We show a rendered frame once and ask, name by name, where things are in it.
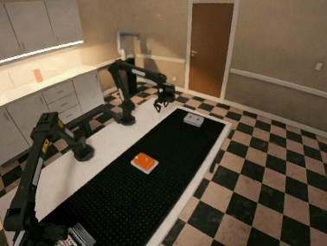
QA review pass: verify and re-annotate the orange tube rack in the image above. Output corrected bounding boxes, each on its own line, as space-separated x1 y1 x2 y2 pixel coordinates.
133 153 155 171

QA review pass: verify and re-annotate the white slotted holder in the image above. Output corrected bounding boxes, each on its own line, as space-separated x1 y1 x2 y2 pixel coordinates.
73 223 96 246

